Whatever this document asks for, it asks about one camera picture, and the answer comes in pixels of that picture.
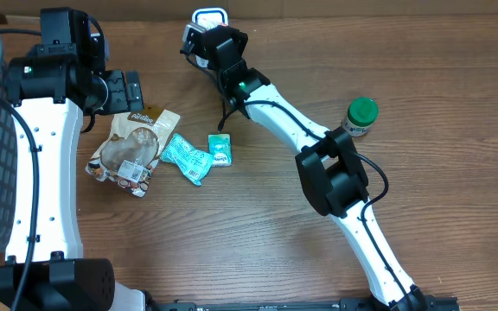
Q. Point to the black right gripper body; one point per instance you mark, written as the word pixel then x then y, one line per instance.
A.
pixel 241 39

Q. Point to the teal snack packet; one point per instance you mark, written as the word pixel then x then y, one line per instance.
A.
pixel 193 163

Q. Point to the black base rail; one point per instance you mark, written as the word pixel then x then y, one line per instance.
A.
pixel 344 304

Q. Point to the brown cookie bag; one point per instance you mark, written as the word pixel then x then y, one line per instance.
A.
pixel 132 151

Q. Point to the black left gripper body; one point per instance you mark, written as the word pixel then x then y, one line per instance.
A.
pixel 117 97

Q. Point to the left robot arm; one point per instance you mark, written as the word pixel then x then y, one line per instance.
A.
pixel 53 96

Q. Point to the green lid seasoning jar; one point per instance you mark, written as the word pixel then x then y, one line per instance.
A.
pixel 360 116

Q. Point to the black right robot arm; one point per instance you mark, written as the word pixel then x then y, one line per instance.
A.
pixel 330 169

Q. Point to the small green white sachet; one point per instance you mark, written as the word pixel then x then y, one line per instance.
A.
pixel 219 146

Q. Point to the white barcode scanner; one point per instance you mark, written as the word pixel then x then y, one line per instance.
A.
pixel 208 18

